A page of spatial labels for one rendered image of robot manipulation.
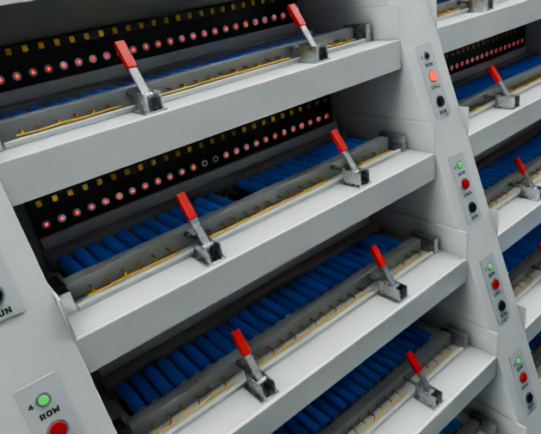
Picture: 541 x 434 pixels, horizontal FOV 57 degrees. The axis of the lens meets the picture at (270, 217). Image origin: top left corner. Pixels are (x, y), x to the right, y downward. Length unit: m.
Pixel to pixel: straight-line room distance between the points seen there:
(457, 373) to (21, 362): 0.69
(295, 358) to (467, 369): 0.35
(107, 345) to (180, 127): 0.26
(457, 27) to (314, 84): 0.35
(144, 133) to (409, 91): 0.46
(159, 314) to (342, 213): 0.29
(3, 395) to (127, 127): 0.29
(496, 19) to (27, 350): 0.94
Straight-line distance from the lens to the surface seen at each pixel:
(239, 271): 0.62
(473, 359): 0.98
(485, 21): 1.06
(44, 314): 0.55
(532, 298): 1.14
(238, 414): 0.67
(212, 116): 0.62
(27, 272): 0.54
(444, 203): 0.89
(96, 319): 0.57
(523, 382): 1.07
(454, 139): 0.91
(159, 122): 0.59
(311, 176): 0.76
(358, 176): 0.74
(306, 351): 0.73
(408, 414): 0.88
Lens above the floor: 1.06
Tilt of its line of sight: 10 degrees down
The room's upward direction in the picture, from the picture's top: 20 degrees counter-clockwise
